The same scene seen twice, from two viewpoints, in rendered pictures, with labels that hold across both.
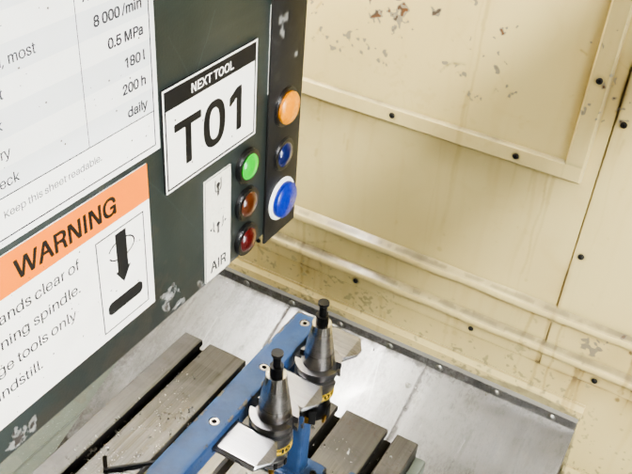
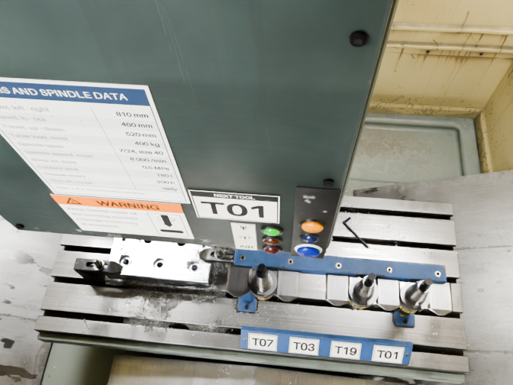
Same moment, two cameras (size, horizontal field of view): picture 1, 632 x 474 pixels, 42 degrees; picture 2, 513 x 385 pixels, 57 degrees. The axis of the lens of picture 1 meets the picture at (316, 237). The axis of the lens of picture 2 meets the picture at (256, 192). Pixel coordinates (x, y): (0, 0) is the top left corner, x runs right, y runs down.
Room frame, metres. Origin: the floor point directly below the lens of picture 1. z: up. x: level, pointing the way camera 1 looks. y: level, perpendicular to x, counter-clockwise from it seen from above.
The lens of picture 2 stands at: (0.42, -0.16, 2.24)
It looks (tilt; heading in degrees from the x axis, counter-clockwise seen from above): 62 degrees down; 72
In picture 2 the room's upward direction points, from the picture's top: 4 degrees counter-clockwise
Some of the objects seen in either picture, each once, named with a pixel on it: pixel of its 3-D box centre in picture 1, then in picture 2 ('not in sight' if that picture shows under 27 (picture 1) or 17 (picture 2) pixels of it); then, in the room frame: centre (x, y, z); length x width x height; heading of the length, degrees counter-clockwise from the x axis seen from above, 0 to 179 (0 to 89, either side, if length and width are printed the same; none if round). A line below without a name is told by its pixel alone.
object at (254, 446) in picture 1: (249, 448); (337, 289); (0.66, 0.06, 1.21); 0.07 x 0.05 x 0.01; 63
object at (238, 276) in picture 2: not in sight; (238, 281); (0.46, 0.16, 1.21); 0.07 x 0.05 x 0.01; 63
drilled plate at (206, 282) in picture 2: not in sight; (166, 242); (0.32, 0.43, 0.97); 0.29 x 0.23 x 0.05; 153
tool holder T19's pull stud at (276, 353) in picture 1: (276, 363); (370, 279); (0.70, 0.03, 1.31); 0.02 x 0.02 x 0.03
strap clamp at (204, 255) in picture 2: not in sight; (223, 259); (0.45, 0.31, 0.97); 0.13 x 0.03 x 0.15; 153
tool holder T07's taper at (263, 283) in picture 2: not in sight; (262, 277); (0.51, 0.13, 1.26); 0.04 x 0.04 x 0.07
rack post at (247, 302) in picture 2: not in sight; (245, 279); (0.49, 0.21, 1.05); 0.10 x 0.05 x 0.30; 63
